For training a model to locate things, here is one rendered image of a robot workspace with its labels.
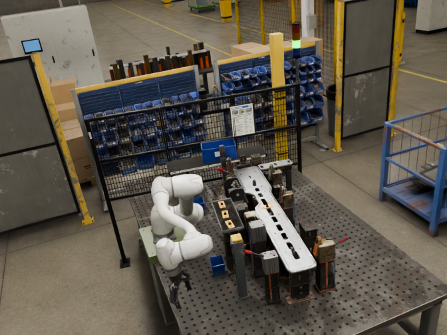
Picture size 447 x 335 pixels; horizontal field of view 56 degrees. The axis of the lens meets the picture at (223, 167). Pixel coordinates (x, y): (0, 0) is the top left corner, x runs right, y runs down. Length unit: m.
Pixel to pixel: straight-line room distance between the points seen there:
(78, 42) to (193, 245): 7.66
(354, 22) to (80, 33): 5.70
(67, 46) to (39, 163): 4.86
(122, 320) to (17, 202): 1.97
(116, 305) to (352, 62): 4.09
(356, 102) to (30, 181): 4.24
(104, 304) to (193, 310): 1.45
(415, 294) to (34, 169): 3.84
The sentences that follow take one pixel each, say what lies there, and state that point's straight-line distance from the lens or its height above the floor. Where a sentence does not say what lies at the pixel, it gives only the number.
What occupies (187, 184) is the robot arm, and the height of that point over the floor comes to 1.42.
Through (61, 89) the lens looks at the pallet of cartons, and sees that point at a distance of 7.43.
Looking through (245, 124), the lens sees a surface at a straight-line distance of 3.88.
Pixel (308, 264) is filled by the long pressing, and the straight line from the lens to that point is 2.58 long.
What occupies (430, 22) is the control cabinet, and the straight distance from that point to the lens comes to 13.65.
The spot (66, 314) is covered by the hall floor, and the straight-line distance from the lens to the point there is 4.15.
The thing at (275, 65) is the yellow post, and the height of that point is 1.74.
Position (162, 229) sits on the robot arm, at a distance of 3.22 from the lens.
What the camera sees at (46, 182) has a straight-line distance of 5.05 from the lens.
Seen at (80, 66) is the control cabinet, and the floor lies 0.87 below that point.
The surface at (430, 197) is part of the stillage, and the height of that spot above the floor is 0.16.
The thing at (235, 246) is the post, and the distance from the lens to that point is 2.54.
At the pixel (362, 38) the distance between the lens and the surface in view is 5.94.
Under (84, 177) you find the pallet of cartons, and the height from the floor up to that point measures 0.17.
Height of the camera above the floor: 2.67
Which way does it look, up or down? 27 degrees down
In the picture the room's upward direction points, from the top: 7 degrees counter-clockwise
